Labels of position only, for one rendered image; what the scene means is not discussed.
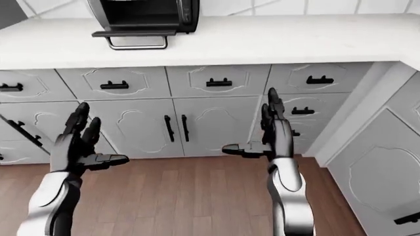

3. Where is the white drawer front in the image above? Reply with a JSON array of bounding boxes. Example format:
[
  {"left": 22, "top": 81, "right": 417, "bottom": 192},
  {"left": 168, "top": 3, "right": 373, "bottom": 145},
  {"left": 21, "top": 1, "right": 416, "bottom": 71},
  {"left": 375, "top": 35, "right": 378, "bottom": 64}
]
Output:
[
  {"left": 0, "top": 69, "right": 78, "bottom": 104},
  {"left": 263, "top": 62, "right": 374, "bottom": 96},
  {"left": 251, "top": 119, "right": 333, "bottom": 155},
  {"left": 385, "top": 70, "right": 420, "bottom": 122},
  {"left": 54, "top": 66, "right": 173, "bottom": 100},
  {"left": 165, "top": 64, "right": 273, "bottom": 98},
  {"left": 259, "top": 92, "right": 352, "bottom": 124}
]

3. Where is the black and silver toaster oven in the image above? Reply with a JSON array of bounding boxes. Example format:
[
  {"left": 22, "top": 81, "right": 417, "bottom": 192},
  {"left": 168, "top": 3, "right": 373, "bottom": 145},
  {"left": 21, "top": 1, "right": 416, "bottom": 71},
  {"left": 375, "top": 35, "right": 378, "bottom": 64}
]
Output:
[{"left": 85, "top": 0, "right": 200, "bottom": 35}]

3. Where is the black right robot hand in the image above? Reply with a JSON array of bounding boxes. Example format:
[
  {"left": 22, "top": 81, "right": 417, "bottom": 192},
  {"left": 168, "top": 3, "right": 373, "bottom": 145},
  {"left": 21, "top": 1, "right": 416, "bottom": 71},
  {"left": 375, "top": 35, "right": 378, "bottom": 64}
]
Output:
[{"left": 221, "top": 87, "right": 295, "bottom": 161}]

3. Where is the black toaster oven door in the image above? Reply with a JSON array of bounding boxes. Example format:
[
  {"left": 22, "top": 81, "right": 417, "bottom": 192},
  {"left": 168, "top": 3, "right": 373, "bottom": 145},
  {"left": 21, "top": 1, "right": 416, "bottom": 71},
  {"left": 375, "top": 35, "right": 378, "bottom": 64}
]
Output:
[{"left": 91, "top": 29, "right": 179, "bottom": 51}]

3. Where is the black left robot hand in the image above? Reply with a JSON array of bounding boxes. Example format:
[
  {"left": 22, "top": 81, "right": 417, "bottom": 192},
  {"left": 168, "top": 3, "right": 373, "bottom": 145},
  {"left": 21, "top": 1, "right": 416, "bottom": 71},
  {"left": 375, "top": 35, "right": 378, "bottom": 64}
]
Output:
[{"left": 49, "top": 102, "right": 130, "bottom": 177}]

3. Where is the black cabinet door handle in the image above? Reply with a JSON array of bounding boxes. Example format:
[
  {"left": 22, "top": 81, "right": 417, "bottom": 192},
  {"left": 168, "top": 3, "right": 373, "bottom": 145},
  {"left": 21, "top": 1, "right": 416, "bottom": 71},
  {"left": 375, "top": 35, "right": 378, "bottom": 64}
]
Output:
[
  {"left": 163, "top": 115, "right": 176, "bottom": 143},
  {"left": 7, "top": 119, "right": 44, "bottom": 148},
  {"left": 393, "top": 210, "right": 420, "bottom": 226},
  {"left": 180, "top": 114, "right": 192, "bottom": 143}
]

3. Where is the white cabinet door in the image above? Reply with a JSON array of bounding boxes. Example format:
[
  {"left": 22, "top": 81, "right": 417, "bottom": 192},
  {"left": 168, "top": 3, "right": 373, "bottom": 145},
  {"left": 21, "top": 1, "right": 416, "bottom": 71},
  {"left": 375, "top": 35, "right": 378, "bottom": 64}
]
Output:
[
  {"left": 84, "top": 98, "right": 186, "bottom": 159},
  {"left": 0, "top": 100, "right": 116, "bottom": 165},
  {"left": 171, "top": 96, "right": 264, "bottom": 157},
  {"left": 325, "top": 108, "right": 420, "bottom": 236}
]

